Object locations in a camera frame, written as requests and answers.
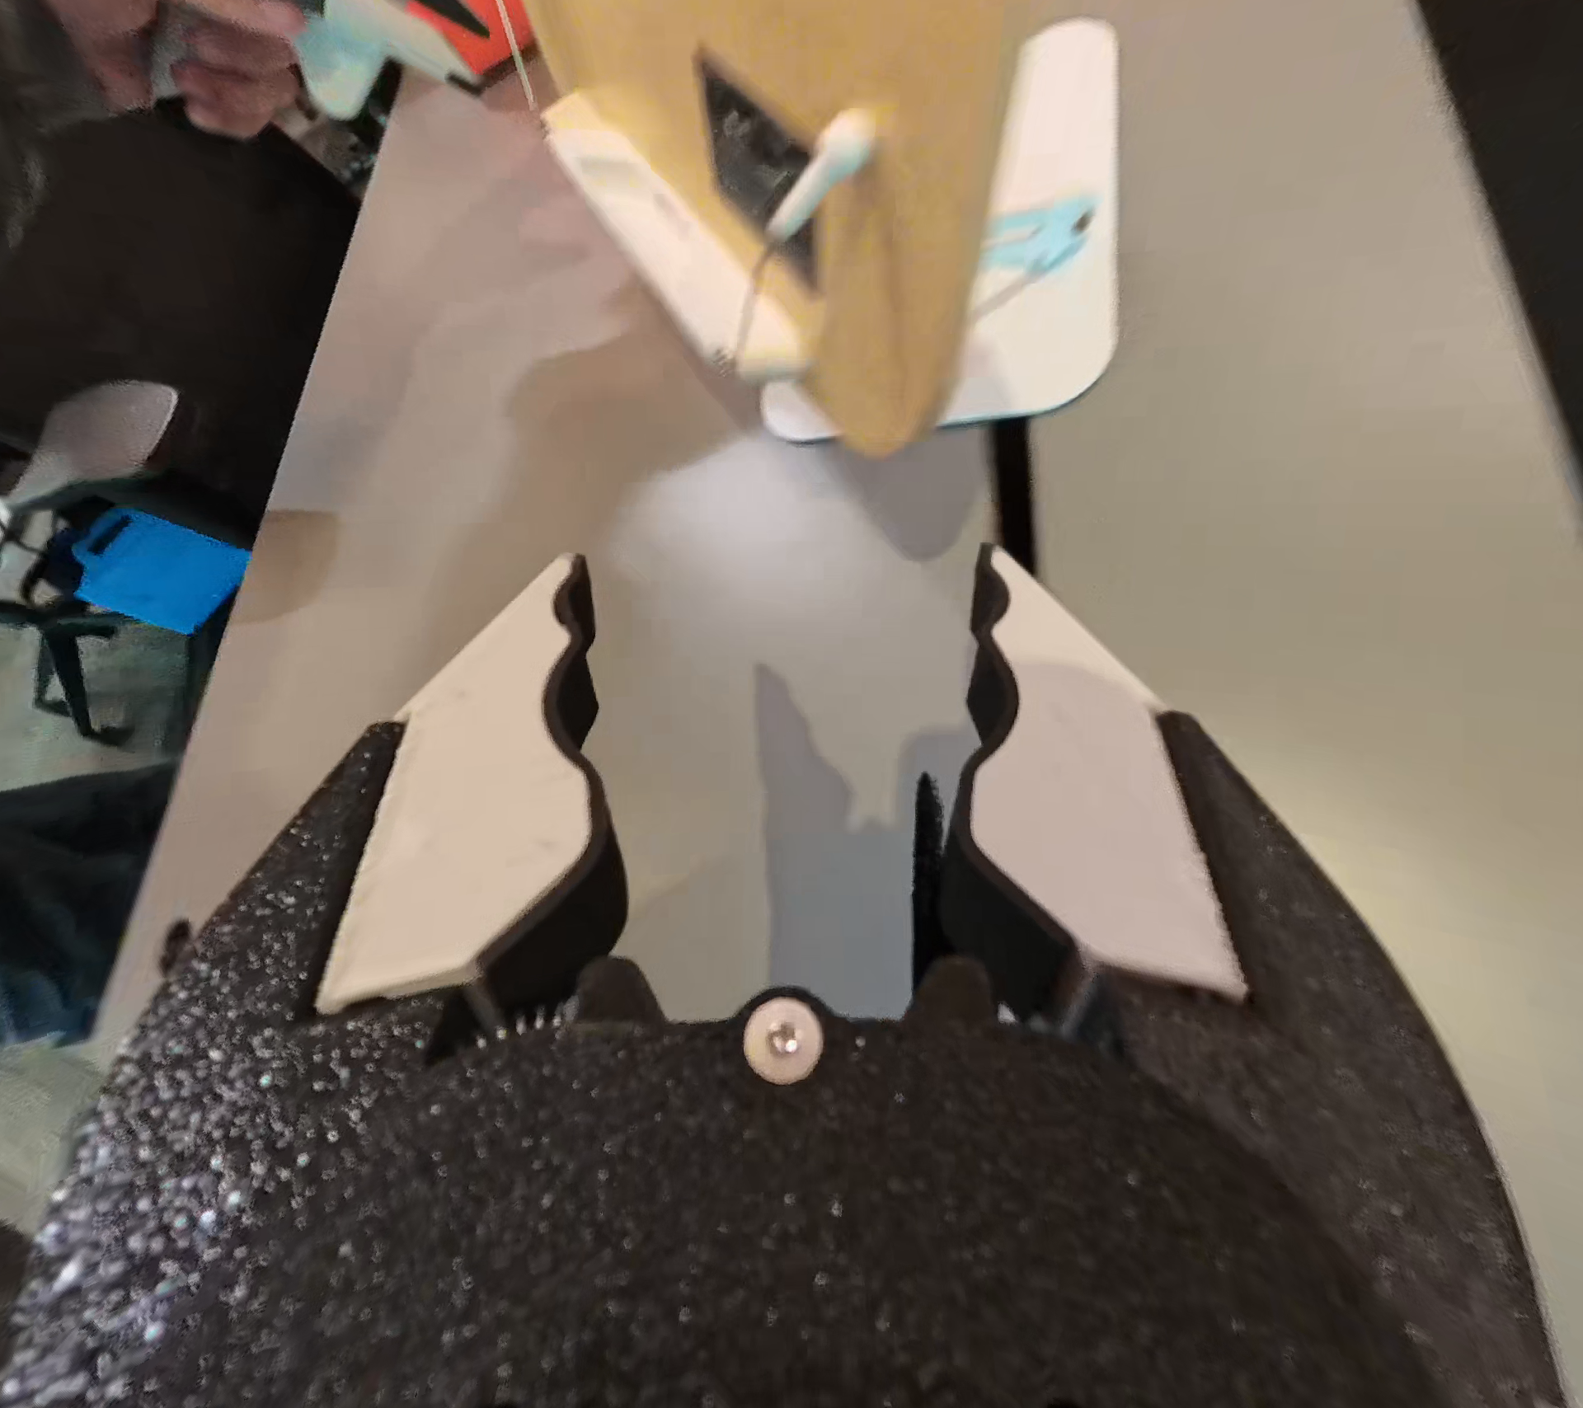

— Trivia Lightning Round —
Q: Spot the person's left forearm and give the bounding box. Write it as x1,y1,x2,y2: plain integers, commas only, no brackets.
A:
0,0,91,238

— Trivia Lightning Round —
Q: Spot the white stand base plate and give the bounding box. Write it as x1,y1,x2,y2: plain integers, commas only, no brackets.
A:
759,17,1122,444

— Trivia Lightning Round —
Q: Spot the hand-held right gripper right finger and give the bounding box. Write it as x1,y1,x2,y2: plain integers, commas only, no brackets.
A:
940,544,1252,1045

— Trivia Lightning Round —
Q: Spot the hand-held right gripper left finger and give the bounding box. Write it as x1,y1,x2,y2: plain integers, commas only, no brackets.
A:
316,554,626,1021

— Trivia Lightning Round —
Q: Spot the person's left hand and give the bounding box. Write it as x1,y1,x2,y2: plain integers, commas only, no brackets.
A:
0,0,317,140

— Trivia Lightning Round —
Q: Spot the grey desk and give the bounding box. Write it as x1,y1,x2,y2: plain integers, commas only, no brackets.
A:
92,0,1583,1299

